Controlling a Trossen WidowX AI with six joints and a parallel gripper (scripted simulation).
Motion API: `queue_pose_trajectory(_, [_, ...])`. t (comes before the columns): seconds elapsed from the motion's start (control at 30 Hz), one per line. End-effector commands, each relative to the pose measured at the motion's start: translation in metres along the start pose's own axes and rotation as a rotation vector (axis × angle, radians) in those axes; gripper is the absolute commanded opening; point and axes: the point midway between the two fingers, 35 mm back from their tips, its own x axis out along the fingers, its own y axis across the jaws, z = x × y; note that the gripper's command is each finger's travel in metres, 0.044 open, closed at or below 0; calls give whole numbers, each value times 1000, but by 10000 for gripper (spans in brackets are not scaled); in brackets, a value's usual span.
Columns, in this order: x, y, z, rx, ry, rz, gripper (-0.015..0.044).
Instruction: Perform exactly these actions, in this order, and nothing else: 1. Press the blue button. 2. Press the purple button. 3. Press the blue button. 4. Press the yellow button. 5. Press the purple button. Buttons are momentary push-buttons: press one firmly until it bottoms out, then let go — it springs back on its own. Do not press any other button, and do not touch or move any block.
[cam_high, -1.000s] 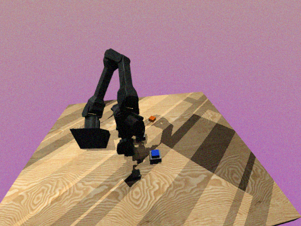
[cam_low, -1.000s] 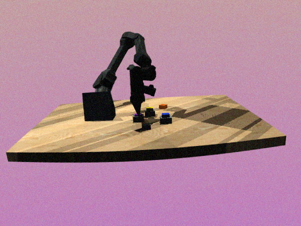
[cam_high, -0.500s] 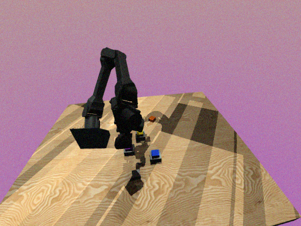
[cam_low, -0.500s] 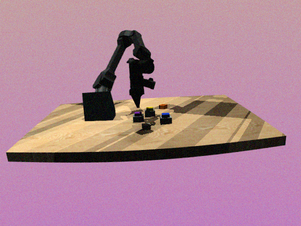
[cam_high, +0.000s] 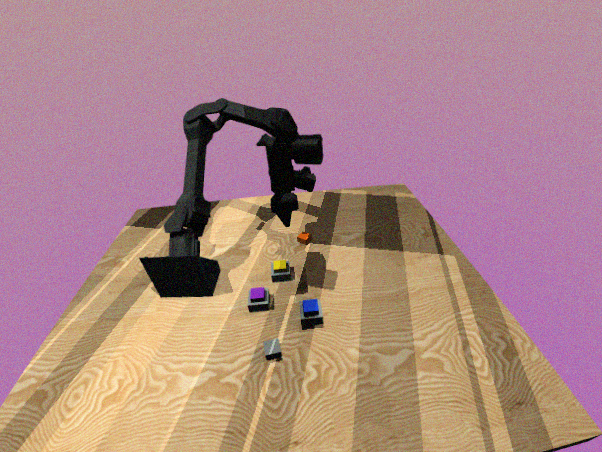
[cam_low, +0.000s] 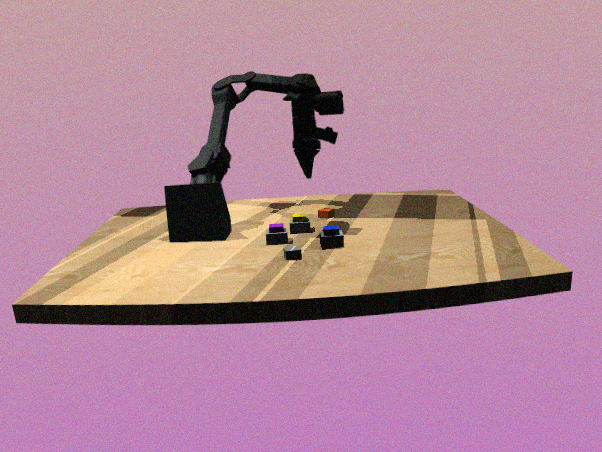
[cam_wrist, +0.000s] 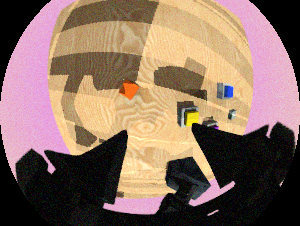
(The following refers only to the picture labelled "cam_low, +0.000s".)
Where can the orange block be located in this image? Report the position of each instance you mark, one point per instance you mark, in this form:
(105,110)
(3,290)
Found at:
(326,213)

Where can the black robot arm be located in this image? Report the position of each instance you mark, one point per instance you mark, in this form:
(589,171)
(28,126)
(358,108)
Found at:
(213,161)

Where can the blue button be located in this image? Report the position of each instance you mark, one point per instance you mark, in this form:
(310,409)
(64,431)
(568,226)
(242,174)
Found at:
(331,237)

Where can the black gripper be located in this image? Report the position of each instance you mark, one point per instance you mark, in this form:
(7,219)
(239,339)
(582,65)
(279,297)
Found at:
(305,147)

